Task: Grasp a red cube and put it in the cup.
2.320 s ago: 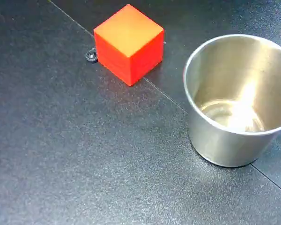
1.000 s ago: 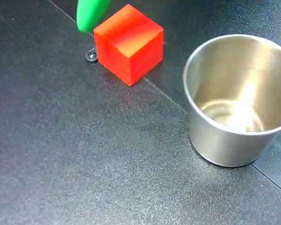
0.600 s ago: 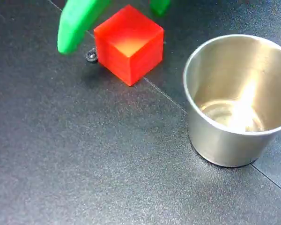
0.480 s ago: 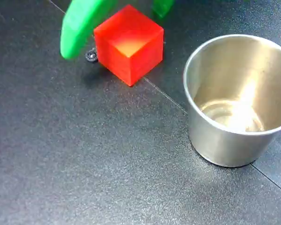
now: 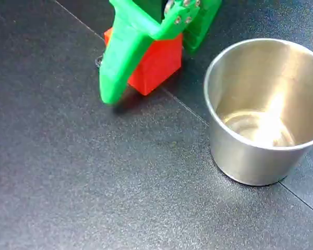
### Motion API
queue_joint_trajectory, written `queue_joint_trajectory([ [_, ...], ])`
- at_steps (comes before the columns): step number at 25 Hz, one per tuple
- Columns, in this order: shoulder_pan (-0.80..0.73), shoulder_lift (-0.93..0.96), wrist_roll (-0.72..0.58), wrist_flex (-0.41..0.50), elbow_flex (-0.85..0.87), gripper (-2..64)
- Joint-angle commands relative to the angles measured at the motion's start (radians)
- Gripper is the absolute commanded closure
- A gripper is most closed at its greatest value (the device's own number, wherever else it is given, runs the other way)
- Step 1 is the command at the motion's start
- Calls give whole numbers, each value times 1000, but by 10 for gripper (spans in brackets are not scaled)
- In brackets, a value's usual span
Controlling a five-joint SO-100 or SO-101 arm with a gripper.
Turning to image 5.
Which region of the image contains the red cube block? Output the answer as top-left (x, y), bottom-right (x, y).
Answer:
top-left (104, 27), bottom-right (185, 96)

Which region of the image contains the stainless steel cup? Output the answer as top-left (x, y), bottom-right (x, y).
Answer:
top-left (203, 38), bottom-right (313, 186)

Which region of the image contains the black screwed joining bracket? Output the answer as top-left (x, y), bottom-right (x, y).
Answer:
top-left (94, 53), bottom-right (106, 69)

